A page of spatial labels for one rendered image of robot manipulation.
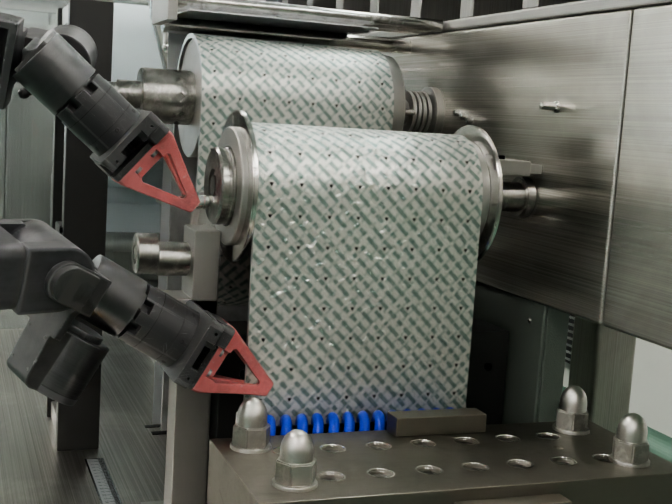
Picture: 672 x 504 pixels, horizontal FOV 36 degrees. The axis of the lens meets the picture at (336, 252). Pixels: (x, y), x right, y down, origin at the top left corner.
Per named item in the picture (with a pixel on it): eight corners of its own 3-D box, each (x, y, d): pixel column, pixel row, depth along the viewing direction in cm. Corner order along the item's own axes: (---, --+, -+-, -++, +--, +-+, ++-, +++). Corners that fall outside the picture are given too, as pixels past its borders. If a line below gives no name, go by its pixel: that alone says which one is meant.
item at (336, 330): (241, 439, 98) (251, 246, 96) (461, 428, 106) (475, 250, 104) (242, 441, 98) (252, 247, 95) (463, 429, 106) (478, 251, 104)
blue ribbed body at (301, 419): (253, 446, 98) (255, 410, 97) (456, 435, 105) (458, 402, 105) (264, 458, 95) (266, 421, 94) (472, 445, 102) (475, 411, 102)
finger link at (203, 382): (257, 427, 95) (172, 380, 92) (237, 406, 102) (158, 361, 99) (296, 364, 96) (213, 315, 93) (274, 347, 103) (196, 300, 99)
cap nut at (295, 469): (266, 477, 83) (269, 423, 83) (309, 474, 85) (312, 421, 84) (279, 494, 80) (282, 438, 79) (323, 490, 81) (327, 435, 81)
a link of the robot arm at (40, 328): (67, 260, 82) (17, 221, 87) (-12, 383, 81) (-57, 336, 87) (166, 310, 91) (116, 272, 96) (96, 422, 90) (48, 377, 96)
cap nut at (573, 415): (545, 425, 104) (549, 381, 103) (576, 423, 105) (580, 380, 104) (565, 436, 100) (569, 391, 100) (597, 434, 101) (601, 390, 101)
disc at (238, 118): (209, 241, 109) (220, 101, 105) (214, 241, 109) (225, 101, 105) (245, 280, 95) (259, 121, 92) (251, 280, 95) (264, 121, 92)
